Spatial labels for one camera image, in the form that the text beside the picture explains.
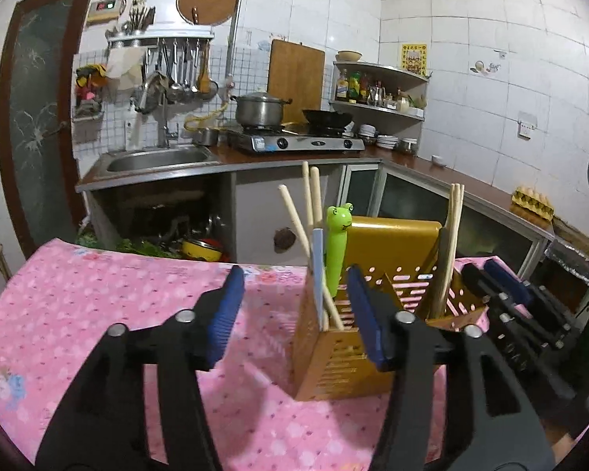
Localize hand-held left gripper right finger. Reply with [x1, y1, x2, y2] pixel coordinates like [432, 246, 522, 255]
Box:
[346, 265, 556, 471]

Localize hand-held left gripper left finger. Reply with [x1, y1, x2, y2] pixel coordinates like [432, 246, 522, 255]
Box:
[34, 265, 246, 471]

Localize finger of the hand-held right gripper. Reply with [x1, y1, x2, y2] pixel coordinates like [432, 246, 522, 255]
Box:
[483, 257, 576, 340]
[460, 262, 551, 355]

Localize gold plastic utensil holder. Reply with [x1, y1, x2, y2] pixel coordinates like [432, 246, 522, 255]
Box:
[293, 216, 492, 402]

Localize light blue handle utensil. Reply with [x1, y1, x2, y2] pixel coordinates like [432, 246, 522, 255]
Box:
[311, 228, 327, 332]

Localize green frog handle utensil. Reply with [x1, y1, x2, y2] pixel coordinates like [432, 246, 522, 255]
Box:
[325, 203, 354, 300]

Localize foil covered shelf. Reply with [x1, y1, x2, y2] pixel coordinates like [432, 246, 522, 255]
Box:
[545, 240, 589, 305]

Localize yellow enamel bowl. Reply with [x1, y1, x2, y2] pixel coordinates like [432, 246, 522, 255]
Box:
[181, 238, 224, 262]

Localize egg carton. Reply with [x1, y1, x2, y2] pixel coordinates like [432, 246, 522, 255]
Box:
[512, 186, 555, 219]

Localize kitchen counter cabinet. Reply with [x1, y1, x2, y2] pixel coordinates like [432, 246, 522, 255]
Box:
[76, 159, 555, 280]

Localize pink floral tablecloth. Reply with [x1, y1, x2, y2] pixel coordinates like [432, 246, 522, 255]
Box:
[0, 238, 501, 471]

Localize stainless steel sink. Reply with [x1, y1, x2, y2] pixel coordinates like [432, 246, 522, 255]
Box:
[76, 144, 224, 190]

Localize steel gas stove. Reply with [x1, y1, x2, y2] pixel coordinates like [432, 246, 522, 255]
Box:
[226, 125, 366, 153]

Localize metal faucet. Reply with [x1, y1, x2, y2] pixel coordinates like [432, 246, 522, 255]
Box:
[154, 91, 180, 148]

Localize black wok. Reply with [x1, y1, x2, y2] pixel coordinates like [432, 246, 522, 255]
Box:
[302, 109, 354, 131]

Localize white soap bottle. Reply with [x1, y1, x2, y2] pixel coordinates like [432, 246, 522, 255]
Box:
[128, 113, 144, 151]

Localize steel cooking pot with lid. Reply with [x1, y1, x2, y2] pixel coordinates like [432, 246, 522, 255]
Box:
[230, 91, 293, 128]

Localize hanging metal ladle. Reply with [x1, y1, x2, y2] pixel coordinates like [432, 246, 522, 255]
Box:
[183, 42, 199, 94]
[169, 42, 183, 101]

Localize metal strainer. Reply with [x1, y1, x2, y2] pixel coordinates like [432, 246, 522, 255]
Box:
[135, 73, 168, 113]

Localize wooden spatula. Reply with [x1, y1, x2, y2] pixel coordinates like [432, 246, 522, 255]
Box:
[198, 44, 211, 94]

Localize wooden cutting board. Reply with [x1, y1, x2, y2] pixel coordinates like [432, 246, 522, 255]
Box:
[267, 39, 326, 126]

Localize white plastic bag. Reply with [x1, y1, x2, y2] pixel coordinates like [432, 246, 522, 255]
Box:
[105, 49, 145, 90]

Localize dark glass wooden door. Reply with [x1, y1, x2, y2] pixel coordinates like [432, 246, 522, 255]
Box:
[0, 0, 99, 258]

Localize utensil cup with chopsticks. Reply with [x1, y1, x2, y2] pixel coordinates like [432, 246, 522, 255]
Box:
[129, 5, 156, 33]

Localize round woven lid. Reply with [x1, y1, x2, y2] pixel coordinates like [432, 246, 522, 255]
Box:
[177, 0, 239, 26]

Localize white control box with display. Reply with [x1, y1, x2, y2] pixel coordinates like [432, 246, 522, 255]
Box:
[86, 0, 127, 23]

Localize yellow hose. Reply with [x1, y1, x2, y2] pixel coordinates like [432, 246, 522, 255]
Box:
[184, 103, 231, 133]

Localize corner wall shelf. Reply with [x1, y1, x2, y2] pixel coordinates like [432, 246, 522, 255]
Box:
[330, 61, 430, 126]

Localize yellow wall poster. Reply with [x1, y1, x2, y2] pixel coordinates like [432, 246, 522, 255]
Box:
[401, 43, 428, 77]

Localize wire wall basket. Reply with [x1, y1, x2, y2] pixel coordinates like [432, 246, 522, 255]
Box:
[73, 103, 104, 121]

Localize metal utensil wall rack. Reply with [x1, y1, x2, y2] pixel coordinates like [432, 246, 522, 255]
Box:
[105, 24, 216, 50]

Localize grey wall pipe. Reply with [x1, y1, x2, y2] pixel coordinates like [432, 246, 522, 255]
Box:
[226, 0, 251, 84]

